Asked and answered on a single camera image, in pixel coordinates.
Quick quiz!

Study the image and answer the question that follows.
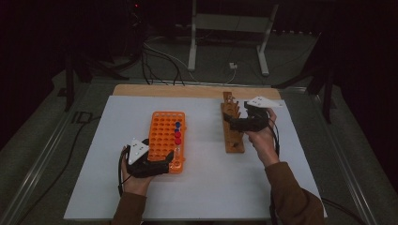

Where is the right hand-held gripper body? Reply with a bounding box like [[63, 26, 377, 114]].
[[230, 96, 283, 132]]

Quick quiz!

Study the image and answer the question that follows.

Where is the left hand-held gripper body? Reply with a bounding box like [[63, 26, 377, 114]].
[[126, 137, 171, 179]]

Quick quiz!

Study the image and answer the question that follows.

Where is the orange plastic test tube rack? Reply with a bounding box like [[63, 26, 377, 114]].
[[145, 111, 188, 175]]

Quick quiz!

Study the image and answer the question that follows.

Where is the wooden test tube rack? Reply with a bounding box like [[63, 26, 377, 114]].
[[220, 91, 246, 154]]

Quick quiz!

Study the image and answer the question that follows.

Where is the person's right hand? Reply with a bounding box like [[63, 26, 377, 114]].
[[244, 108, 281, 168]]

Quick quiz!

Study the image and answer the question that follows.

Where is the person's left hand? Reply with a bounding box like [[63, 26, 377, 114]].
[[120, 154, 154, 198]]

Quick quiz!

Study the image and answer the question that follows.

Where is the white table cover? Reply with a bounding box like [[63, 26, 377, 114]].
[[63, 95, 329, 221]]

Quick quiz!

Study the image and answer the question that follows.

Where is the dark tripod stand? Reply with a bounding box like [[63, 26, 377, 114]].
[[271, 31, 337, 125], [57, 52, 142, 113]]

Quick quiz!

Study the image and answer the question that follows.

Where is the grey metal stand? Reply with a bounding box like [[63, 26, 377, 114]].
[[187, 0, 280, 77]]

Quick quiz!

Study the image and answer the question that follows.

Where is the right hand-held gripper cable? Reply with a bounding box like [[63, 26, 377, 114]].
[[267, 118, 367, 225]]

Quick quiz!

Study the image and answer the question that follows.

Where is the hand-held gripper cable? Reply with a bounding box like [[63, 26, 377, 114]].
[[267, 118, 367, 225], [117, 146, 132, 198]]

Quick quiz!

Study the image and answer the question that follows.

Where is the left hand-held gripper cable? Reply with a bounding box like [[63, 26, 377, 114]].
[[117, 146, 132, 198]]

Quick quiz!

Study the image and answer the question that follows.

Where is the white floor cable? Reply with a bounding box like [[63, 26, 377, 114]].
[[144, 37, 237, 85]]

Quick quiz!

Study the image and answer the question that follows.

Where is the long black floor cable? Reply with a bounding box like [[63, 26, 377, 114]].
[[15, 115, 102, 225]]

